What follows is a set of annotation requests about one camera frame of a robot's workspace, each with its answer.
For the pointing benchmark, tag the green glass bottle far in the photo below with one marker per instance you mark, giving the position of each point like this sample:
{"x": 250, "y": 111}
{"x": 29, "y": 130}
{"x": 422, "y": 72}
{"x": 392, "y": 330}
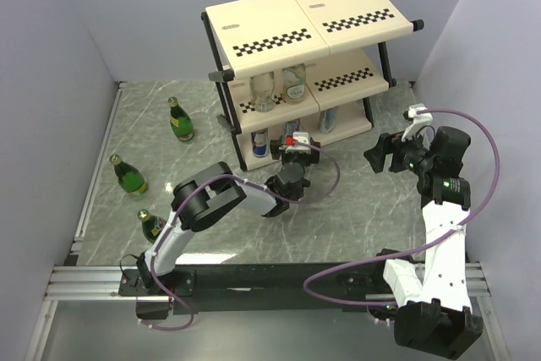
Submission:
{"x": 180, "y": 121}

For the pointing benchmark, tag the green glass bottle middle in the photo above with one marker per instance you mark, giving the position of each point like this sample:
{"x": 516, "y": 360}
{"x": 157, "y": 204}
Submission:
{"x": 129, "y": 178}

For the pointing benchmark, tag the beige two-tier shelf black frame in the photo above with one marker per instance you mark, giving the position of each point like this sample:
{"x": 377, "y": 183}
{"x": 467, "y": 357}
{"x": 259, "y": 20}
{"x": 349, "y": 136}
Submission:
{"x": 342, "y": 44}

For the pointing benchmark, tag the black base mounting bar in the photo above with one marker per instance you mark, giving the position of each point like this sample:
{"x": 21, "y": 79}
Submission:
{"x": 259, "y": 287}

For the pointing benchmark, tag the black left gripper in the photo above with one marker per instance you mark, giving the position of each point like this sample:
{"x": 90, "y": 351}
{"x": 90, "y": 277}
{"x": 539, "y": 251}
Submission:
{"x": 279, "y": 154}

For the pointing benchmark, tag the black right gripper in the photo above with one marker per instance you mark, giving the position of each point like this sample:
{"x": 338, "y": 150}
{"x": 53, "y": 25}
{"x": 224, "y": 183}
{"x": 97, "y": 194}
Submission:
{"x": 390, "y": 144}

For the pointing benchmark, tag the silver blue energy drink can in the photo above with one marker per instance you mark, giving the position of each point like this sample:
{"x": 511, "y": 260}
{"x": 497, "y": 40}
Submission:
{"x": 327, "y": 120}

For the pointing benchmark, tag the clear Chang soda water bottle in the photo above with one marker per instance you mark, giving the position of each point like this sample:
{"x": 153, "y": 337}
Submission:
{"x": 262, "y": 91}

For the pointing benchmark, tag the aluminium rail frame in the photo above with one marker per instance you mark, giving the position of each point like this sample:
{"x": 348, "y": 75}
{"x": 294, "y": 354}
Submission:
{"x": 71, "y": 282}

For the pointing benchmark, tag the green glass bottle near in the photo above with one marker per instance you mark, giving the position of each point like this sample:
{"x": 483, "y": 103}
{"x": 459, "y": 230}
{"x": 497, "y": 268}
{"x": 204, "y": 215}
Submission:
{"x": 151, "y": 225}

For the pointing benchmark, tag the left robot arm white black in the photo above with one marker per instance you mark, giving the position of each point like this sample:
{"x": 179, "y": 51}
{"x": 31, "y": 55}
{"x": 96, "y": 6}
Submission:
{"x": 204, "y": 199}

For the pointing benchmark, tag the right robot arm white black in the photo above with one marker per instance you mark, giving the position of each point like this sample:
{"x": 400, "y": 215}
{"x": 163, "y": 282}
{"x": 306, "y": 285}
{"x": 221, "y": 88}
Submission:
{"x": 434, "y": 312}

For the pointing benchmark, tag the green glass bottle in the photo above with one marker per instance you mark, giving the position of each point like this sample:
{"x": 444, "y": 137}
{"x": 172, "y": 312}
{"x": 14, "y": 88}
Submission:
{"x": 180, "y": 121}
{"x": 151, "y": 225}
{"x": 129, "y": 178}

